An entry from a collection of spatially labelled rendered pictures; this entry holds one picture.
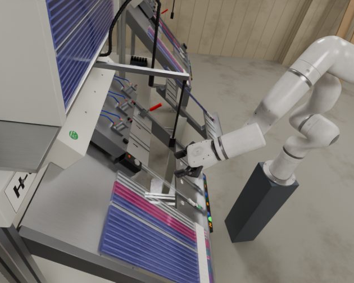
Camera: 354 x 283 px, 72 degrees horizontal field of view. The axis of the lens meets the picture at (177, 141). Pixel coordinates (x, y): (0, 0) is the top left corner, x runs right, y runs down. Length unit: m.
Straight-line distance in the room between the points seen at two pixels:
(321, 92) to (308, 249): 1.45
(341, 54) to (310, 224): 1.74
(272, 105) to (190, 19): 3.64
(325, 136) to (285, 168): 0.29
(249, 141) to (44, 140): 0.59
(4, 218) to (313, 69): 0.81
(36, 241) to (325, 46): 0.88
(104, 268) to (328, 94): 0.96
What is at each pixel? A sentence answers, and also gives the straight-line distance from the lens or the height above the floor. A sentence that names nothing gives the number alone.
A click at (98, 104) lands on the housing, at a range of 0.77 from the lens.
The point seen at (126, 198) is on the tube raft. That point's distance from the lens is 0.77.
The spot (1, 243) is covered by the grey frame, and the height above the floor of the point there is 1.25.
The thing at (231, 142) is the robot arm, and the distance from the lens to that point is 0.81.
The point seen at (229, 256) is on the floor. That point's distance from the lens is 1.94.
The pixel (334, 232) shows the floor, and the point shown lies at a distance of 2.52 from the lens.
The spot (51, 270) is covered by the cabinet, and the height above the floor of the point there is 0.62.
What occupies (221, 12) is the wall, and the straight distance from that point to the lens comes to 4.47.
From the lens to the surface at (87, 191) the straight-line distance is 0.70.
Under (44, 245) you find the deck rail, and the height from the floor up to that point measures 1.16.
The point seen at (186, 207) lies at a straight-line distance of 1.05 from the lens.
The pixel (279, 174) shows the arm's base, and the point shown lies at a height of 0.74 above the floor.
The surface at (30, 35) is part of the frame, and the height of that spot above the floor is 1.54.
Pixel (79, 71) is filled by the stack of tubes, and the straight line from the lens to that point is 0.56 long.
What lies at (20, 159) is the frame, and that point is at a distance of 0.42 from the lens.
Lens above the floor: 1.68
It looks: 42 degrees down
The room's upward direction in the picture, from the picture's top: 13 degrees clockwise
